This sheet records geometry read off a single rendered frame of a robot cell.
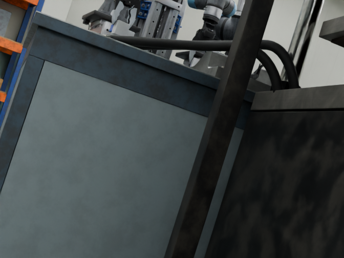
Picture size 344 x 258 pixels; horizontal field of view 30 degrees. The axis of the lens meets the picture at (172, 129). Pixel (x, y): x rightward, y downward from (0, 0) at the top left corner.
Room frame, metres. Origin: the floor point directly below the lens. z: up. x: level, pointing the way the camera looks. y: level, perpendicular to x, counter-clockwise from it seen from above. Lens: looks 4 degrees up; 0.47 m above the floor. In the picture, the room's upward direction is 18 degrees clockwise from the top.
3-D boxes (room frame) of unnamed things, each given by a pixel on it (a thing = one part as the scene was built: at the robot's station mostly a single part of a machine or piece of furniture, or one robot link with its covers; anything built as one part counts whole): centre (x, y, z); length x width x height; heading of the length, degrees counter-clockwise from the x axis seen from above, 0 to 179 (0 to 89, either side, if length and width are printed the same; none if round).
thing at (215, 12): (2.72, -0.01, 1.17); 0.08 x 0.08 x 0.05
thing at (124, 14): (2.89, 0.41, 1.09); 0.15 x 0.15 x 0.10
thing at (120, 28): (2.47, 0.33, 0.93); 0.13 x 0.05 x 0.05; 27
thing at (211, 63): (2.43, -0.14, 0.87); 0.50 x 0.26 x 0.14; 15
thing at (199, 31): (2.73, -0.01, 1.09); 0.09 x 0.08 x 0.12; 9
